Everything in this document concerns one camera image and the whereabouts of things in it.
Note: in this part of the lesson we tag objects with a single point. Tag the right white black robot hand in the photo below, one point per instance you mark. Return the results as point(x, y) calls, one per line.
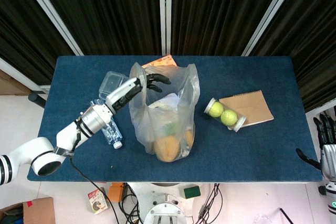
point(329, 155)

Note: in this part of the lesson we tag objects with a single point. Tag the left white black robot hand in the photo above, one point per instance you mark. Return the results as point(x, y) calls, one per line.
point(123, 94)

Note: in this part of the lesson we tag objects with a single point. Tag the clear plastic carrier bag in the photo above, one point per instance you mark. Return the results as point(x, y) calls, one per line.
point(189, 87)

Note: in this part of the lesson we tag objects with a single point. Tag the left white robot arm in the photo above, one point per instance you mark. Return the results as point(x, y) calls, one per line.
point(65, 134)

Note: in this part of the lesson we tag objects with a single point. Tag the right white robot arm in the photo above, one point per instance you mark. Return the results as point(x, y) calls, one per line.
point(332, 195)

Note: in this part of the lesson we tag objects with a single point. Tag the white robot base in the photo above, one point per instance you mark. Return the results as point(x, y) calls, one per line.
point(162, 208)

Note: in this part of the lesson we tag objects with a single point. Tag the clear plastic food container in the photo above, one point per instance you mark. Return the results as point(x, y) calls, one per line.
point(111, 83)

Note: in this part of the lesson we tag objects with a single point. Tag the clear plastic water bottle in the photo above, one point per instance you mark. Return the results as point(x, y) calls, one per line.
point(113, 135)

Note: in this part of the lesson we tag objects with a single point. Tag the orange snack packet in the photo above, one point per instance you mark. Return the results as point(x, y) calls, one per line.
point(162, 61)

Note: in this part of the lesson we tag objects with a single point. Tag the black thin rod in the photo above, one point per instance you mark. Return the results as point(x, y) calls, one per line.
point(286, 216)

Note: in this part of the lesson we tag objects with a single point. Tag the small orange bread loaf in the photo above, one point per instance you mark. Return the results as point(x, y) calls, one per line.
point(189, 137)

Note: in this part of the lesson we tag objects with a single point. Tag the black pleated curtain panel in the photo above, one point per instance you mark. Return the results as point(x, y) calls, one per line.
point(105, 11)
point(21, 37)
point(315, 51)
point(215, 11)

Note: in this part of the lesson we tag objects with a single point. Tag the brown spiral notebook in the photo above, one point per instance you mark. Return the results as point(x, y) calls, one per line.
point(252, 106)

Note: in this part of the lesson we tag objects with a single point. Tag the blue table cloth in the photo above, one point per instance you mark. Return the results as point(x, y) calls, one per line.
point(236, 155)

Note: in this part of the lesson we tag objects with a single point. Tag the yellow tennis ball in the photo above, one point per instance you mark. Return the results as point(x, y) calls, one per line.
point(229, 117)
point(215, 109)

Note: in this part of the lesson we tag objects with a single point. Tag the clear tennis ball tube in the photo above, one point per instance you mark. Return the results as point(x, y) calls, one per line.
point(240, 125)

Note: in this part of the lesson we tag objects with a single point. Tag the orange plastic device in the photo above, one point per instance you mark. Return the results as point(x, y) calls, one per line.
point(115, 193)

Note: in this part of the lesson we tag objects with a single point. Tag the small printed snack box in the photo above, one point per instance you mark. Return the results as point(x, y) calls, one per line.
point(97, 203)

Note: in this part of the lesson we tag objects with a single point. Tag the brown cardboard carton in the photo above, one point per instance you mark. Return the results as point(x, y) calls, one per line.
point(10, 85)

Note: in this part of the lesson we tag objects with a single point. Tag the green square block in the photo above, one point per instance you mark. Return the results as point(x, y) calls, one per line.
point(192, 192)

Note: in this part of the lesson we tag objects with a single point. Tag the open cardboard box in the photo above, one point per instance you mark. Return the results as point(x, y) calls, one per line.
point(39, 211)

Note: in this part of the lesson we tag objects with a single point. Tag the white partition frame post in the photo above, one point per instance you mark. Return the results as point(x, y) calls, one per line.
point(165, 11)
point(273, 11)
point(50, 11)

